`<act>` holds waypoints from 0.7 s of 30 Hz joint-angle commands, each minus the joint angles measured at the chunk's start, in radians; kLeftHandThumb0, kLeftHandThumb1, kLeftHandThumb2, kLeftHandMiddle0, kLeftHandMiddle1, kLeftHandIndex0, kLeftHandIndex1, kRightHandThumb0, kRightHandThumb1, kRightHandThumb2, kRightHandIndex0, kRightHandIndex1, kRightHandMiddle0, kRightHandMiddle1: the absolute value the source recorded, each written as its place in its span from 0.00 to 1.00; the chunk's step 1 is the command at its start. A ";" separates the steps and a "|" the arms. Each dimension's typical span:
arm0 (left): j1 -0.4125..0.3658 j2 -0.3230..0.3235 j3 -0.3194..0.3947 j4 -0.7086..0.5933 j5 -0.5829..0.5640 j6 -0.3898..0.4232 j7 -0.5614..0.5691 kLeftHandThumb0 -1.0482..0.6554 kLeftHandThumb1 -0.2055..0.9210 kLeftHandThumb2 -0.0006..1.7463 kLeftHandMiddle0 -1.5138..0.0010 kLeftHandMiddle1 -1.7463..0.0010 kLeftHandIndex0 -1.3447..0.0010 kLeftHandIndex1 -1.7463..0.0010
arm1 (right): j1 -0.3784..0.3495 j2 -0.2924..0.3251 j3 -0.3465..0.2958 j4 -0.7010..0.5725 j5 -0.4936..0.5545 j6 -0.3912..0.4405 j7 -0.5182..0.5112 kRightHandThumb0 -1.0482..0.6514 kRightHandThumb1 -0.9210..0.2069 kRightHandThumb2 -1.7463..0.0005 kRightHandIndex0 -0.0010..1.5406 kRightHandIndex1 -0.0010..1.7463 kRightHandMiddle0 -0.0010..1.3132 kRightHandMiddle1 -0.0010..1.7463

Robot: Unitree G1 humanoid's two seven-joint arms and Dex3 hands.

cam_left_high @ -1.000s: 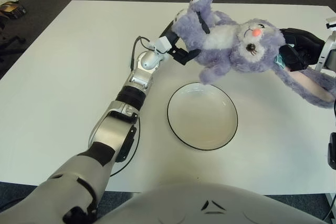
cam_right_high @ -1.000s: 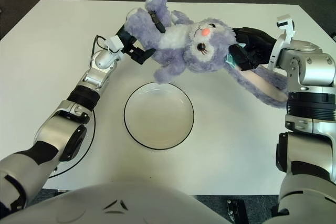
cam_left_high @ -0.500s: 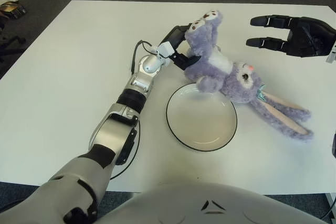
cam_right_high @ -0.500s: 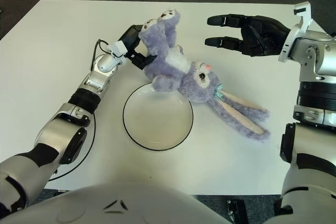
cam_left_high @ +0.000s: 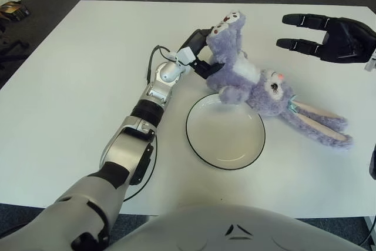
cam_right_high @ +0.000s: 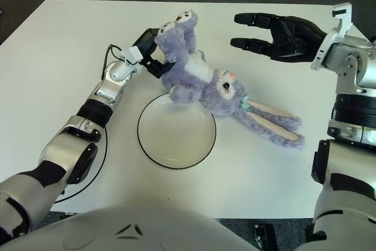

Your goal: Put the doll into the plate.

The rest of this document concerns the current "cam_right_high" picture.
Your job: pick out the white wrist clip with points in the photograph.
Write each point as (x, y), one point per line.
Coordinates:
(342, 16)
(133, 55)

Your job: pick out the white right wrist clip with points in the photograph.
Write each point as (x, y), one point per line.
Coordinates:
(342, 16)

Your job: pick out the grey robot torso shell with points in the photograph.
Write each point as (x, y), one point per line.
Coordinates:
(132, 221)

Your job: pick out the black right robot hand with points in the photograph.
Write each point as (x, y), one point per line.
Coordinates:
(293, 39)

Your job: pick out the black metal bracket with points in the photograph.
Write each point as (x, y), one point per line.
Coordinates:
(264, 237)

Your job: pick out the purple plush bunny doll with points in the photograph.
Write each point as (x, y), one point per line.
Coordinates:
(191, 71)

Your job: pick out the white plate with black rim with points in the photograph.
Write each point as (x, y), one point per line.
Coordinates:
(176, 142)

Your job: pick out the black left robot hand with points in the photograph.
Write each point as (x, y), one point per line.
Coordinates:
(145, 42)

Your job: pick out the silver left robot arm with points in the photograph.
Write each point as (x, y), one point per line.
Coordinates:
(88, 133)

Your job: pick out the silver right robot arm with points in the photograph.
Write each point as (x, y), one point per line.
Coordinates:
(349, 92)

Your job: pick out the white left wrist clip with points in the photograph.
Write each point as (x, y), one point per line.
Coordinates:
(133, 55)

